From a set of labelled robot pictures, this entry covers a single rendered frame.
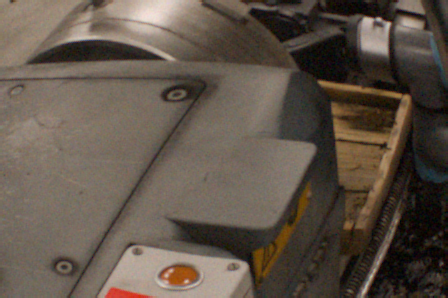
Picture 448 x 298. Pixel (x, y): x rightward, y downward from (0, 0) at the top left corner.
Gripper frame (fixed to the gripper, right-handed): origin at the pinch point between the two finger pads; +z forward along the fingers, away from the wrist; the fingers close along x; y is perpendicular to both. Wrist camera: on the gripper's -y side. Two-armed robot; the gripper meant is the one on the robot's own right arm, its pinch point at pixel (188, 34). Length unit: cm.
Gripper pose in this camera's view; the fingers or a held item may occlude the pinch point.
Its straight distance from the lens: 132.7
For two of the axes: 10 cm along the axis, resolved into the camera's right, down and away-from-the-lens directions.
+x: -1.3, -8.4, -5.3
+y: 3.5, -5.4, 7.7
